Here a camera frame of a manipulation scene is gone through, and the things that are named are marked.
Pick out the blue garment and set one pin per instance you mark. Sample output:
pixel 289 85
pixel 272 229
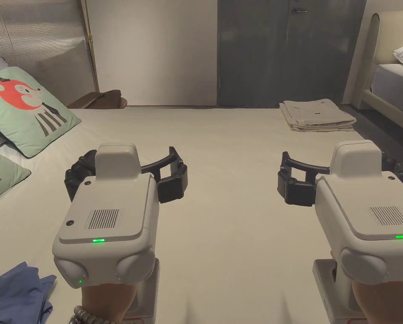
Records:
pixel 12 297

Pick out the brown cardboard piece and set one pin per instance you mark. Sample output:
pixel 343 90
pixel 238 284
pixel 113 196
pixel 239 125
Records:
pixel 101 99

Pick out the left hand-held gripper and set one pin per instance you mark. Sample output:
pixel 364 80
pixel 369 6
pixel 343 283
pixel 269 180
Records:
pixel 105 206

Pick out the beige bed with grey mattress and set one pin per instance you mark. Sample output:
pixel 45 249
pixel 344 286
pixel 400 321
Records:
pixel 395 87

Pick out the thin brass pole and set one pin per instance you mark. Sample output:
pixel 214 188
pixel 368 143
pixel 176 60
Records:
pixel 93 47

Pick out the beige padded headboard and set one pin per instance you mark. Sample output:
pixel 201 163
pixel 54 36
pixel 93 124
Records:
pixel 373 33

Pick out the bed with beige sheet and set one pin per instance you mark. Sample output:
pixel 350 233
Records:
pixel 228 162

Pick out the green fox print cushion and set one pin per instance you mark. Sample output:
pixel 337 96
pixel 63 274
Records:
pixel 29 111

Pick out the folded beige cloth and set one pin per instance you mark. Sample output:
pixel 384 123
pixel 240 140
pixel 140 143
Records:
pixel 314 114

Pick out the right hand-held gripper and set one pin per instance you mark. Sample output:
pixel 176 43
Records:
pixel 366 209

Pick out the person's left hand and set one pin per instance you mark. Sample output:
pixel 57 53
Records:
pixel 108 303

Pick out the person's right hand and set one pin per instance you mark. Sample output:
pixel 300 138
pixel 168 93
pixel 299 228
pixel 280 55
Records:
pixel 377 303

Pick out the grey door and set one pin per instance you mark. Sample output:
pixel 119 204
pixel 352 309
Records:
pixel 282 54

